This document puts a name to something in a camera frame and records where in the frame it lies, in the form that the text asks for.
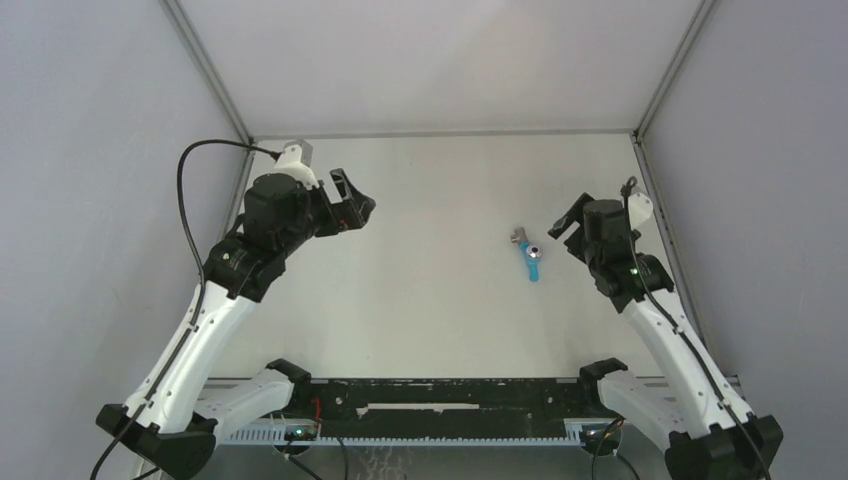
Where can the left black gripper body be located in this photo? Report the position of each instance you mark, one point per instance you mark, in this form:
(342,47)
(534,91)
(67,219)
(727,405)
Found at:
(334,217)

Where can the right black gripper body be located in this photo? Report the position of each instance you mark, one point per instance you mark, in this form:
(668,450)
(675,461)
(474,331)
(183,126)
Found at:
(576,244)

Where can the blue plastic water faucet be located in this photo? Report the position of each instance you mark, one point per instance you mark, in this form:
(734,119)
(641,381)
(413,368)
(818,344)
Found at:
(531,254)

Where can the small metal pipe fitting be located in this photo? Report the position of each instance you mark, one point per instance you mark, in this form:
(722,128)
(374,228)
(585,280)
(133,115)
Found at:
(519,236)

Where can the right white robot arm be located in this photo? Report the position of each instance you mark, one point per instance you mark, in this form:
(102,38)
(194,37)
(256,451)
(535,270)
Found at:
(708,430)

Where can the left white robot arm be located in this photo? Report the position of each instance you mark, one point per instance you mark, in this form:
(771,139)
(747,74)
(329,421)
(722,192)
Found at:
(166,421)

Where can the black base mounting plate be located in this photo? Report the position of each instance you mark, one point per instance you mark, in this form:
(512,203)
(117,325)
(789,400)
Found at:
(475,407)

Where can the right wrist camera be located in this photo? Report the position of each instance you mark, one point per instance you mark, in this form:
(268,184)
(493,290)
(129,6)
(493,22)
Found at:
(640,206)

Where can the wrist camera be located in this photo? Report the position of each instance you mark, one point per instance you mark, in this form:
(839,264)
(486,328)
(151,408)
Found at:
(295,161)
(640,206)

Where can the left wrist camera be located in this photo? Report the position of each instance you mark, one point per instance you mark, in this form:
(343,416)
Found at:
(295,161)

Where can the white slotted cable duct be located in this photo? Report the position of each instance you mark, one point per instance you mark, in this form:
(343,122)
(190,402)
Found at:
(265,434)

